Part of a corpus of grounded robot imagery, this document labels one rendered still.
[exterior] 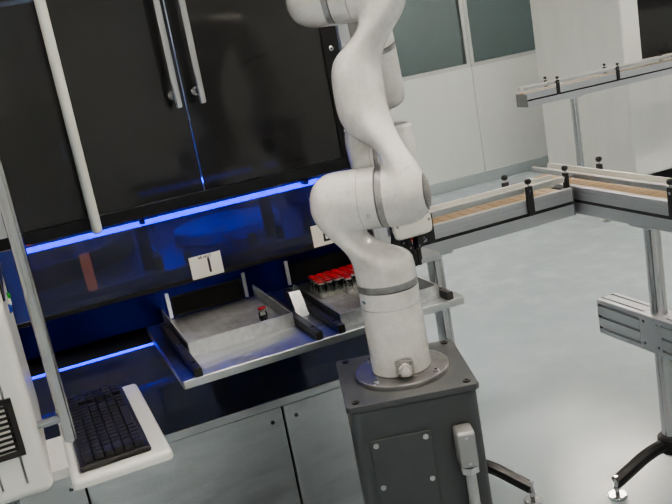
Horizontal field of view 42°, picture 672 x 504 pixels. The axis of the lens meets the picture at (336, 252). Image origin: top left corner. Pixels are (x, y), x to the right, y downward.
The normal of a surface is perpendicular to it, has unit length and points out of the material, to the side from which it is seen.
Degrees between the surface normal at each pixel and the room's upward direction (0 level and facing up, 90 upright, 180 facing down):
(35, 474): 90
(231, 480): 90
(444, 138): 90
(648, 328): 90
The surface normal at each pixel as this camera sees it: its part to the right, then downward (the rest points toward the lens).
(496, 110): 0.37, 0.17
